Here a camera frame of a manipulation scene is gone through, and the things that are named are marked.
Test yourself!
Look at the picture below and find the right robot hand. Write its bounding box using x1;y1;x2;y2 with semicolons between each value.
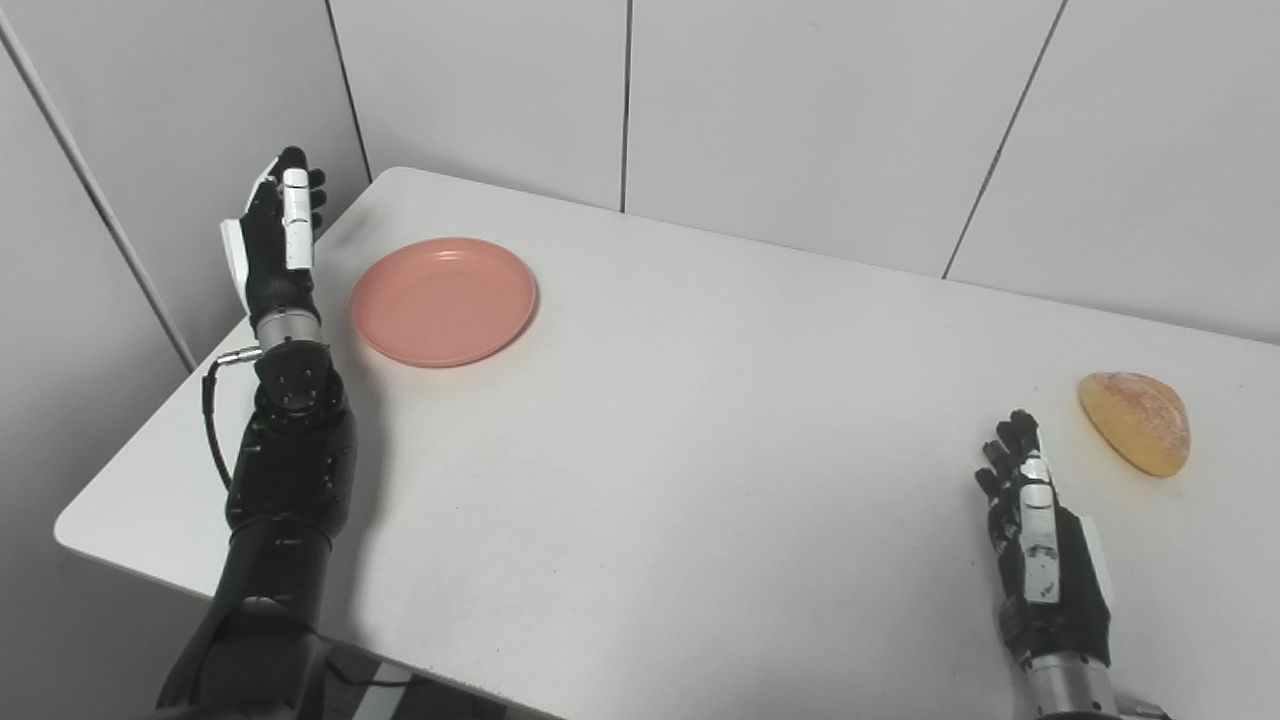
975;409;1114;669

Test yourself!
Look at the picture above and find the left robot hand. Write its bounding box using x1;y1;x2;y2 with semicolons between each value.
220;147;328;325

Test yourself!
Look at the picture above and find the pink plate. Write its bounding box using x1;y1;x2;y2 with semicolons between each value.
349;237;539;369

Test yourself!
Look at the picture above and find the bread roll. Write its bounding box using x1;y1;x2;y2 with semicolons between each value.
1078;372;1192;478

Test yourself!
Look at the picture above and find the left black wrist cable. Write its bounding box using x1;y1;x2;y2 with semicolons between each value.
202;346;263;493

